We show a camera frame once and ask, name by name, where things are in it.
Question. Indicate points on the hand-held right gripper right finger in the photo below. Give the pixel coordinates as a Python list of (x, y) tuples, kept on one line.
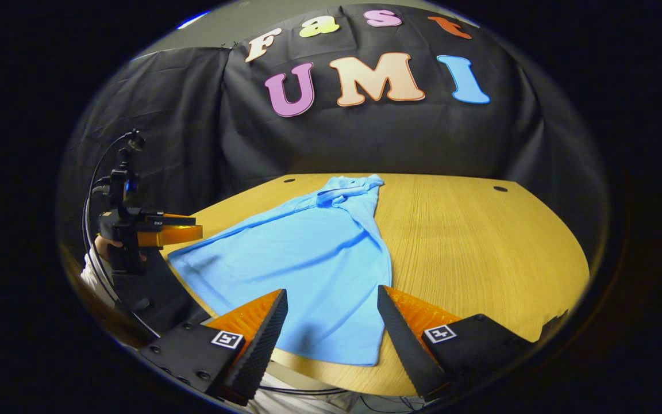
[(408, 345)]

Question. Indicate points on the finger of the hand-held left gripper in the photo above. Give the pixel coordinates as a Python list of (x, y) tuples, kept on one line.
[(176, 234)]

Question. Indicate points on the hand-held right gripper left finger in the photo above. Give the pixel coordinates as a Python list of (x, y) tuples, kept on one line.
[(262, 351)]

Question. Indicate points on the light blue T-shirt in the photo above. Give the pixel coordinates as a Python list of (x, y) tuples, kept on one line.
[(308, 259)]

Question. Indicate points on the person's white clothing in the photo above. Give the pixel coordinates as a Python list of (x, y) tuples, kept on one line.
[(296, 399)]

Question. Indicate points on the black backdrop cloth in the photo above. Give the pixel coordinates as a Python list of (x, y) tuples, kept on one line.
[(394, 138)]

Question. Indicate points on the ceiling light panel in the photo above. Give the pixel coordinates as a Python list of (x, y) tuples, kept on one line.
[(193, 20)]

